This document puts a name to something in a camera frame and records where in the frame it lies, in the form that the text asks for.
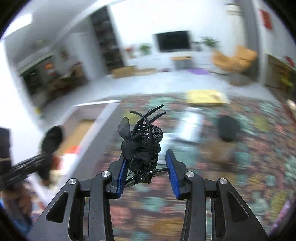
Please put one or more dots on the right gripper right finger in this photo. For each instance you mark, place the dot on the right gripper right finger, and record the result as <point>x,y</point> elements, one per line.
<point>231,217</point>

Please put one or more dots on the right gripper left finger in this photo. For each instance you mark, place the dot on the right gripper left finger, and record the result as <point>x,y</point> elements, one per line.
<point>80,210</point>

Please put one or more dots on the black hair clip bow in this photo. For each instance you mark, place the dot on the black hair clip bow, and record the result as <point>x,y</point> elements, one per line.
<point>140,147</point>

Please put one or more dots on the operator's hand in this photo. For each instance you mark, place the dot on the operator's hand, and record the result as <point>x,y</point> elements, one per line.
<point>18,204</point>

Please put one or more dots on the patterned woven tablecloth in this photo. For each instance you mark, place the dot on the patterned woven tablecloth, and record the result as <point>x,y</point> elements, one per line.
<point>262,169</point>

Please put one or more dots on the clear jar black lid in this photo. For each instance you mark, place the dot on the clear jar black lid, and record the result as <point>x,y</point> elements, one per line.
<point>223,142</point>

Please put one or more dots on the clear plastic packet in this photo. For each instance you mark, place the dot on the clear plastic packet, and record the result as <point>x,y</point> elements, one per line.
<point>190,127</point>

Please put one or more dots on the dark wooden sideboard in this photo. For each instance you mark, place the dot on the dark wooden sideboard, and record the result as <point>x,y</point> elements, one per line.
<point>280,74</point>

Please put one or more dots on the purple floor mat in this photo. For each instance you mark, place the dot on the purple floor mat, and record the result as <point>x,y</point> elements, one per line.
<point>198,71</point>

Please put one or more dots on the white TV cabinet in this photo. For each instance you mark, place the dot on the white TV cabinet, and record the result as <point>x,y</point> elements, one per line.
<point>163,60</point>

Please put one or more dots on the yellow rocking lounge chair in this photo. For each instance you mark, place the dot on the yellow rocking lounge chair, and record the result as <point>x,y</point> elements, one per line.
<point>238,63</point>

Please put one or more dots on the small wooden side table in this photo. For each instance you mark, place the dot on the small wooden side table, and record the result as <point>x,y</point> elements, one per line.
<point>182,62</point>

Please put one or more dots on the round beige floor cushion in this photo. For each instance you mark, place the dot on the round beige floor cushion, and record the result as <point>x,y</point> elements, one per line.
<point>145,71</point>

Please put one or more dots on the black glass display cabinet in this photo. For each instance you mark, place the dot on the black glass display cabinet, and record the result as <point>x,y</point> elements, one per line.
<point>106,38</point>

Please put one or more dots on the potted plant right large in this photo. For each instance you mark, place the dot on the potted plant right large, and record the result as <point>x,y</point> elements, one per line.
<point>210,42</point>

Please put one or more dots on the potted plant left green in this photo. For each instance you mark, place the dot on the potted plant left green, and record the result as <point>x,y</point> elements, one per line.
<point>145,49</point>

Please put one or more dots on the white standing air conditioner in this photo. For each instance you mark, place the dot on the white standing air conditioner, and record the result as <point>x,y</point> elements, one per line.
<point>236,19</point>

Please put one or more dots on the black television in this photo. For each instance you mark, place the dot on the black television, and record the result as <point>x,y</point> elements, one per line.
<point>172,41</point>

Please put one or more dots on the grey curtain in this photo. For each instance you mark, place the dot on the grey curtain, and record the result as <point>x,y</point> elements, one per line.
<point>251,30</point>

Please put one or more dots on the red wall hanging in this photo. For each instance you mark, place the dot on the red wall hanging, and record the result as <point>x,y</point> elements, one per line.
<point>266,19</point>

